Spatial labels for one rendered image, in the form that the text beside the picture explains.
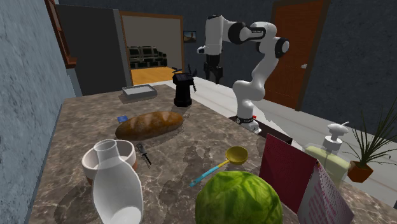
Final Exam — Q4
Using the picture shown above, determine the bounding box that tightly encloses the brown wooden window frame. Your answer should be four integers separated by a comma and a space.
44, 0, 78, 69

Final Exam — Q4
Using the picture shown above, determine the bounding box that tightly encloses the dark red book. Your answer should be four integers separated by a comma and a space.
258, 133, 319, 214

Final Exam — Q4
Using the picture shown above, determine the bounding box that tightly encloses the potted plant in brown pot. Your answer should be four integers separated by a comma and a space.
342, 95, 397, 184

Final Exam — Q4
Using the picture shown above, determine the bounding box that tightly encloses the pink and white book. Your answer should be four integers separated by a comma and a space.
296, 159, 355, 224

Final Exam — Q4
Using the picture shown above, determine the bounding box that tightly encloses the wooden doorway frame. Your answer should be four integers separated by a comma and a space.
118, 11, 186, 87

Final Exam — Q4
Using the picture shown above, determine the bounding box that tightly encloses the white vase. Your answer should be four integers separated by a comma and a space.
91, 139, 144, 224

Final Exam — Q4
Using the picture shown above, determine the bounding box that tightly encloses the grey rectangular tray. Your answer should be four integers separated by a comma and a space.
121, 83, 158, 101

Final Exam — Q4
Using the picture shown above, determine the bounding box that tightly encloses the small wall picture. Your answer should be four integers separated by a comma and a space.
183, 30, 197, 44

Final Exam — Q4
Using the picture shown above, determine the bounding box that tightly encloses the yellow spoon with blue handle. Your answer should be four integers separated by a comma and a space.
189, 146, 249, 188

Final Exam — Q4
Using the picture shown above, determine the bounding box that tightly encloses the black sofa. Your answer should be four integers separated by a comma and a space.
127, 45, 168, 69

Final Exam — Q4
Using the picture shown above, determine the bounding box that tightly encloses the green lettuce head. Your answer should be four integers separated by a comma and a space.
194, 170, 284, 224

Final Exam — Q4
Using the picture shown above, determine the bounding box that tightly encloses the brown wooden door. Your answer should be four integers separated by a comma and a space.
263, 0, 330, 112

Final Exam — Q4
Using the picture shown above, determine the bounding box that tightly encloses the pale green soap dispenser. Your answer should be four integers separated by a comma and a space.
303, 121, 352, 188

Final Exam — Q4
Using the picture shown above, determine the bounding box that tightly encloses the brown bread loaf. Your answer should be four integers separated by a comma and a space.
115, 110, 185, 141

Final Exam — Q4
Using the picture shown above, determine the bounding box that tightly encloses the white bowl with brown outside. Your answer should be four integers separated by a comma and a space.
81, 139, 139, 186

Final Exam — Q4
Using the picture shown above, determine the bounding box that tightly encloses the small black knife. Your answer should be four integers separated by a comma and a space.
136, 142, 153, 166

